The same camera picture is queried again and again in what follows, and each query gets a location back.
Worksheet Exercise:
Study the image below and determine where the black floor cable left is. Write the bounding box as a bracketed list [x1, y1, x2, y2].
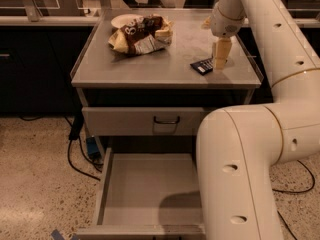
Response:
[19, 115, 104, 182]

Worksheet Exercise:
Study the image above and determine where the closed grey middle drawer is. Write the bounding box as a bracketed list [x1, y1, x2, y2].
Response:
[82, 107, 212, 136]

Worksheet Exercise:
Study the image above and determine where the open grey bottom drawer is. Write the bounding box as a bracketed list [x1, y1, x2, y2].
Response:
[77, 149, 206, 240]

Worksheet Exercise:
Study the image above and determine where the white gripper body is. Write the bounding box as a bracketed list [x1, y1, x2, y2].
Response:
[210, 3, 245, 38]

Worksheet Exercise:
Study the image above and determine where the long grey counter shelf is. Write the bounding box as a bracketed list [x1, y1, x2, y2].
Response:
[0, 7, 320, 29]

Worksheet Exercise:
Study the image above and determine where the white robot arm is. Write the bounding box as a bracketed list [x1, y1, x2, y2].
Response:
[196, 0, 320, 240]

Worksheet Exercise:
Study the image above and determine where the dark blue rxbar wrapper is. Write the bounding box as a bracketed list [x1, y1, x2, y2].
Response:
[190, 58, 213, 76]

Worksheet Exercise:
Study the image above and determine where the blue tape strip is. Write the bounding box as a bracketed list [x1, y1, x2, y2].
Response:
[51, 229, 79, 240]

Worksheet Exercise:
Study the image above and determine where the black drawer handle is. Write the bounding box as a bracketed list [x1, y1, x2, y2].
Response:
[153, 116, 180, 125]

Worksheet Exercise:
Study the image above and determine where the dark side cabinet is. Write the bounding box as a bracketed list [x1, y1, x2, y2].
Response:
[0, 26, 92, 115]

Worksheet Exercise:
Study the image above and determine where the blue power adapter box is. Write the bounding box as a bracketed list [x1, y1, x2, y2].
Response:
[86, 137, 100, 159]

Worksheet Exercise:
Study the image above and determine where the black floor cable right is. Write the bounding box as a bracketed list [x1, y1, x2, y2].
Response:
[271, 159, 316, 240]

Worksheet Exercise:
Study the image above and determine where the white plate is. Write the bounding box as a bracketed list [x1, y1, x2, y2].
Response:
[111, 14, 141, 29]

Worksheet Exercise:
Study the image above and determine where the crumpled brown chip bag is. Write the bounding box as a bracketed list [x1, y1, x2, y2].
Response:
[108, 14, 173, 56]

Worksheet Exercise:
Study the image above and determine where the black floor cable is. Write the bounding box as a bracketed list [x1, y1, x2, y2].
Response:
[19, 115, 104, 182]
[271, 159, 316, 240]

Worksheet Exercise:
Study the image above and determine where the grey metal drawer cabinet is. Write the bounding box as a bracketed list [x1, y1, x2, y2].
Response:
[69, 7, 264, 240]

